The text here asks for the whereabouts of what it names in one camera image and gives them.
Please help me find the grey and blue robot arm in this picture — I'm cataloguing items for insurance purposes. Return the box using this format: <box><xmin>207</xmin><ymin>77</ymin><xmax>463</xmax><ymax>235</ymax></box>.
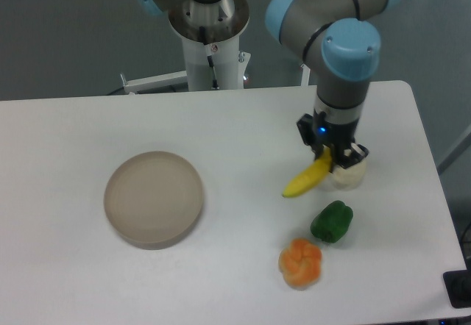
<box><xmin>139</xmin><ymin>0</ymin><xmax>400</xmax><ymax>171</ymax></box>

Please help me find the black device at table edge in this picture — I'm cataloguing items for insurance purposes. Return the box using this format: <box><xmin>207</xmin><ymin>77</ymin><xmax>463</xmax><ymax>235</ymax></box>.
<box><xmin>443</xmin><ymin>270</ymin><xmax>470</xmax><ymax>309</ymax></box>

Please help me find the black pedestal cable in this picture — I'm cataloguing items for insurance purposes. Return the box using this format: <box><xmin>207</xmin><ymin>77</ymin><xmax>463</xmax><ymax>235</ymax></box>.
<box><xmin>198</xmin><ymin>26</ymin><xmax>222</xmax><ymax>91</ymax></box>

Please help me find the peeled orange mandarin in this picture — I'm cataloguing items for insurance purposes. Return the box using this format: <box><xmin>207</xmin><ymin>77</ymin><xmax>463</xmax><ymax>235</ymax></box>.
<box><xmin>278</xmin><ymin>238</ymin><xmax>322</xmax><ymax>289</ymax></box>

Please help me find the white garlic bulb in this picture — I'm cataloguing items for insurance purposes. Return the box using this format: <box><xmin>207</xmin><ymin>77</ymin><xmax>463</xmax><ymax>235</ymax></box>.
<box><xmin>319</xmin><ymin>159</ymin><xmax>367</xmax><ymax>191</ymax></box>

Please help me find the white bracket bar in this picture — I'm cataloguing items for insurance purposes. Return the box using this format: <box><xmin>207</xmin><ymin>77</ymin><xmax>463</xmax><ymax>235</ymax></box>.
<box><xmin>120</xmin><ymin>71</ymin><xmax>187</xmax><ymax>94</ymax></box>
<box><xmin>300</xmin><ymin>63</ymin><xmax>312</xmax><ymax>88</ymax></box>

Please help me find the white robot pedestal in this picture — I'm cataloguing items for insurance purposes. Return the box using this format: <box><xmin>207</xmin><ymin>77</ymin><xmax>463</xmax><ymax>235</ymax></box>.
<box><xmin>169</xmin><ymin>0</ymin><xmax>250</xmax><ymax>91</ymax></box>

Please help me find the green bell pepper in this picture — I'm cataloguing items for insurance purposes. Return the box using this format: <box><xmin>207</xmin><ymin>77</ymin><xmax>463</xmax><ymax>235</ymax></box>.
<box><xmin>310</xmin><ymin>200</ymin><xmax>353</xmax><ymax>243</ymax></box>

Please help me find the white left bracket bar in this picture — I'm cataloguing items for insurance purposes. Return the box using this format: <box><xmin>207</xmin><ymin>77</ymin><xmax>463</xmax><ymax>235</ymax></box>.
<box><xmin>120</xmin><ymin>71</ymin><xmax>187</xmax><ymax>94</ymax></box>

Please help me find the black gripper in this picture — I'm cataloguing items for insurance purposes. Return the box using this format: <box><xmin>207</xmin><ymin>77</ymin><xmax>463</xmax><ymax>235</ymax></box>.
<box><xmin>297</xmin><ymin>112</ymin><xmax>369</xmax><ymax>173</ymax></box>

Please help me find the white right bracket bar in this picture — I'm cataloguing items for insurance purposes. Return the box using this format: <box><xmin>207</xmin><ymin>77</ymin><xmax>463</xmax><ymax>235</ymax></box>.
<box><xmin>300</xmin><ymin>63</ymin><xmax>312</xmax><ymax>88</ymax></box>

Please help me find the beige round plate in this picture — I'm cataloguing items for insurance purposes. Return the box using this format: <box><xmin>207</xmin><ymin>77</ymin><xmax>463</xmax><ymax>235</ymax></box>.
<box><xmin>103</xmin><ymin>151</ymin><xmax>205</xmax><ymax>250</ymax></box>

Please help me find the yellow banana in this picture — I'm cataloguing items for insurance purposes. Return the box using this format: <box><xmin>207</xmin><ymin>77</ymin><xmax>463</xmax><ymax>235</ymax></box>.
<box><xmin>282</xmin><ymin>146</ymin><xmax>332</xmax><ymax>198</ymax></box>

